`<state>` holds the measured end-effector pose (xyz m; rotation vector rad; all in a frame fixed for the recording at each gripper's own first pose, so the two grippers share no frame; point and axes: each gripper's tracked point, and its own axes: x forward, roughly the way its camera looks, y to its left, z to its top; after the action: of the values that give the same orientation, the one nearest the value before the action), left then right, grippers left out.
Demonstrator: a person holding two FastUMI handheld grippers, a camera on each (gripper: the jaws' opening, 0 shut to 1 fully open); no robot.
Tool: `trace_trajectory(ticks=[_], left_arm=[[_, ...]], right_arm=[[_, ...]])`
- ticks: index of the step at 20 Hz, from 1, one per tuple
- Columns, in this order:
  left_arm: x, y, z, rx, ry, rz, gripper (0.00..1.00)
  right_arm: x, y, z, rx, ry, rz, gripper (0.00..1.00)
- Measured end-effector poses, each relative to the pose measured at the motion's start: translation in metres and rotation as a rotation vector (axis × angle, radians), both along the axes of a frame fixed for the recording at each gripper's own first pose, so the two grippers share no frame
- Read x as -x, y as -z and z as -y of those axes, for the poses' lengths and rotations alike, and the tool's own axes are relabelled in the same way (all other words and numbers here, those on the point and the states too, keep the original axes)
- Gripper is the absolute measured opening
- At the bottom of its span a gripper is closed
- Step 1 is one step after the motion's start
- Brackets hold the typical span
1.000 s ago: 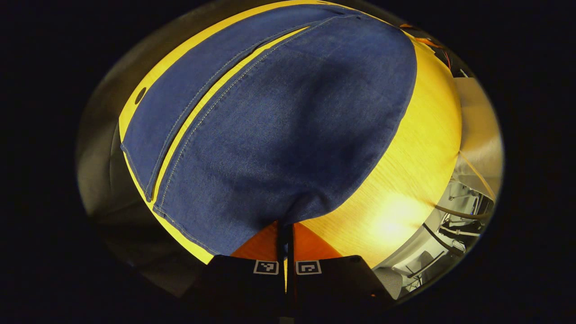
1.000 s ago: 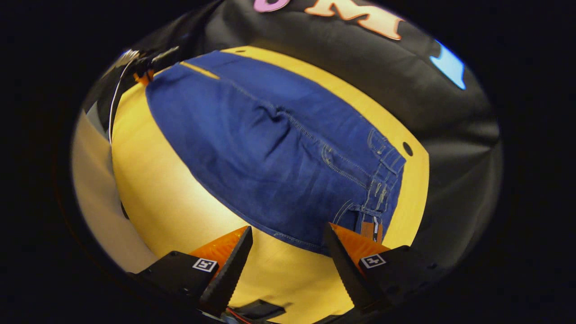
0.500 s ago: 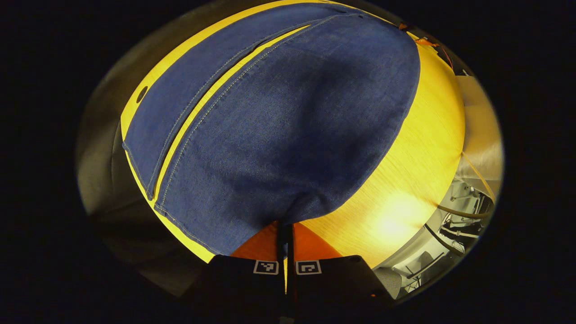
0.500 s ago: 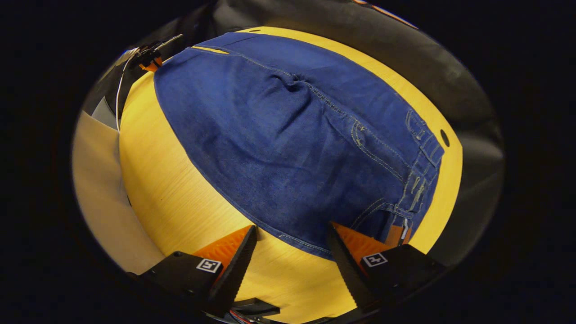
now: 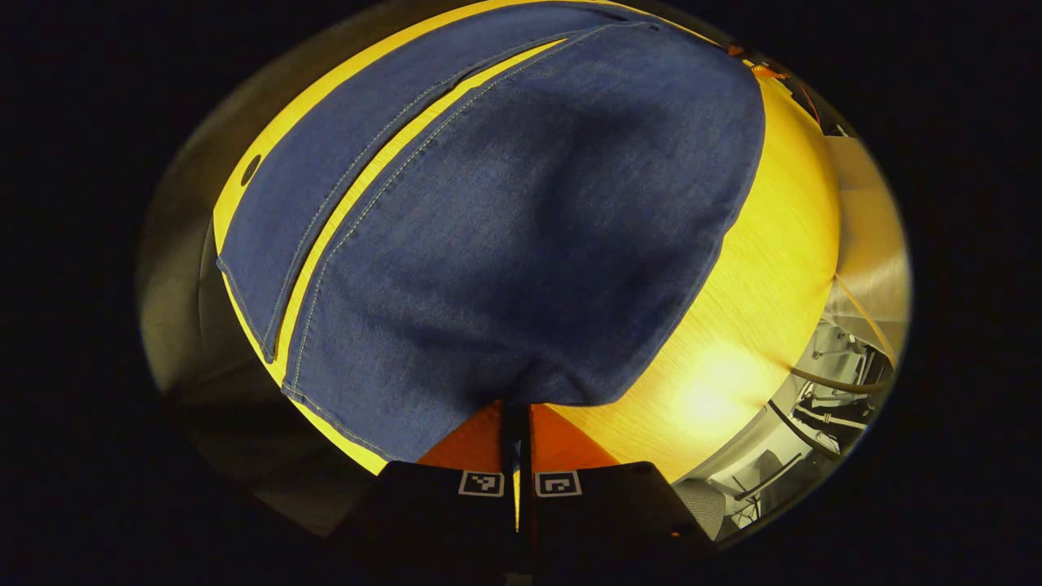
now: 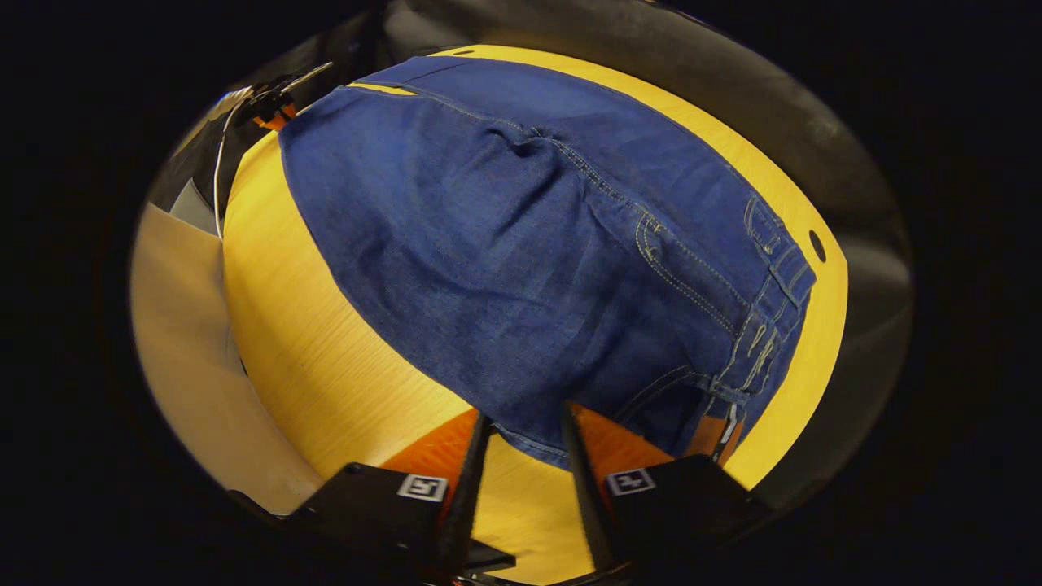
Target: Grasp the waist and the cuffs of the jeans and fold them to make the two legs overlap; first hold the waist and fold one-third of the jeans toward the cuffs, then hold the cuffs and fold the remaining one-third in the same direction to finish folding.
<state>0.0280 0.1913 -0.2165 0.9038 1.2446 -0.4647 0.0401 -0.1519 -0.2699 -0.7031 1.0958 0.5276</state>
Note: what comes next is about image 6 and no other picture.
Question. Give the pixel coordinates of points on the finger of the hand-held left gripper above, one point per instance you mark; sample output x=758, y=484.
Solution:
x=273, y=120

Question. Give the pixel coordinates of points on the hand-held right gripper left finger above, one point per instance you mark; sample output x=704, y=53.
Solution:
x=472, y=488

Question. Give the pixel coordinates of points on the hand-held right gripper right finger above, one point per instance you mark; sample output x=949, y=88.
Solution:
x=582, y=488

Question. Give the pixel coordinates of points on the blue denim jeans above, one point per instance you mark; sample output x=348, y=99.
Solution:
x=529, y=268

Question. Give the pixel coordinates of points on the black backdrop cloth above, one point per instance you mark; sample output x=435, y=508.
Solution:
x=814, y=146

